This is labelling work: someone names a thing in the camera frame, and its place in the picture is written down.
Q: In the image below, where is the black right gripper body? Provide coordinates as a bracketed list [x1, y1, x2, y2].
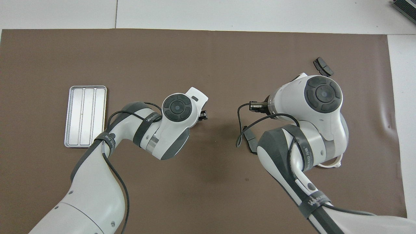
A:
[249, 101, 270, 112]

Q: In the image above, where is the silver metal tray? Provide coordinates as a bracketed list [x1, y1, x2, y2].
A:
[64, 85, 108, 148]

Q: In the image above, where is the long dark brake pad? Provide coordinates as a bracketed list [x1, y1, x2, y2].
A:
[243, 128, 259, 154]

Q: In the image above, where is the brown table mat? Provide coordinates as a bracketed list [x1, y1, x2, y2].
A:
[0, 29, 407, 234]

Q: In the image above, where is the short dark brake pad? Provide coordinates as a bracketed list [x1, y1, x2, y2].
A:
[313, 57, 334, 77]

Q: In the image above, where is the dark ribbed device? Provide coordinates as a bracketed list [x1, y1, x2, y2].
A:
[392, 0, 416, 25]

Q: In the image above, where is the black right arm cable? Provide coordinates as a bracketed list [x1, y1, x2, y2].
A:
[236, 103, 301, 148]

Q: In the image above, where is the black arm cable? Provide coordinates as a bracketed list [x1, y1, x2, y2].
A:
[102, 102, 163, 234]
[236, 103, 301, 148]

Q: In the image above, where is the white curved plastic bracket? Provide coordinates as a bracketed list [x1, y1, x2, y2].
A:
[317, 155, 342, 168]

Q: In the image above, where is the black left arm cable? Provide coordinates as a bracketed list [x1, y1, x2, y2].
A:
[102, 102, 163, 234]

